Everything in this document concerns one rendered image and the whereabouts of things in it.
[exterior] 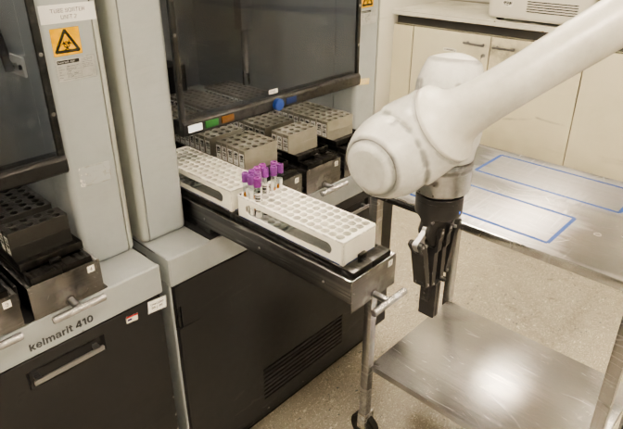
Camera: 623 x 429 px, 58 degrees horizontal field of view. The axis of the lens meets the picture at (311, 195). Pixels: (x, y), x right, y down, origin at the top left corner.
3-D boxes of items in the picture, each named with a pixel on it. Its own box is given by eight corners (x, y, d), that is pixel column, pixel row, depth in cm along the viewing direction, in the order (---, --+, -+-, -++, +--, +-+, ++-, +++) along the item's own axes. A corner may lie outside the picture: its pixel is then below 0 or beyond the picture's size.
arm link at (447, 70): (425, 139, 93) (387, 164, 83) (434, 44, 86) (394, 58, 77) (489, 153, 87) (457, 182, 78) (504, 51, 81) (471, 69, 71)
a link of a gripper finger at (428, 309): (438, 283, 95) (436, 284, 95) (435, 316, 98) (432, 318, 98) (423, 276, 97) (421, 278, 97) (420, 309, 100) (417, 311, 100)
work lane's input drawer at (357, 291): (145, 201, 145) (140, 169, 141) (189, 184, 154) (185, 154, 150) (369, 325, 100) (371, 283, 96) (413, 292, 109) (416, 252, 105)
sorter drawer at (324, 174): (158, 135, 190) (156, 109, 186) (193, 126, 199) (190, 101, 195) (318, 201, 145) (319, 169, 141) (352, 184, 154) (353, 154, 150)
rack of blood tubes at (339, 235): (237, 220, 122) (235, 194, 119) (271, 205, 128) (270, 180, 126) (342, 272, 103) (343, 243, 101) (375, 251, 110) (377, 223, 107)
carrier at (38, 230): (69, 236, 112) (63, 209, 109) (73, 240, 111) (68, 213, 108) (8, 259, 104) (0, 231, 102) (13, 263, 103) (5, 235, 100)
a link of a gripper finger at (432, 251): (446, 227, 90) (441, 231, 89) (438, 286, 94) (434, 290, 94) (425, 220, 92) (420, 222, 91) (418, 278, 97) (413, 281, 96)
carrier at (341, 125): (348, 131, 168) (348, 111, 166) (352, 132, 167) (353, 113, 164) (321, 141, 161) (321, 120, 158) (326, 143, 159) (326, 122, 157)
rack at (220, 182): (156, 179, 141) (152, 156, 138) (188, 167, 148) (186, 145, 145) (232, 217, 123) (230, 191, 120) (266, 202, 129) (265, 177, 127)
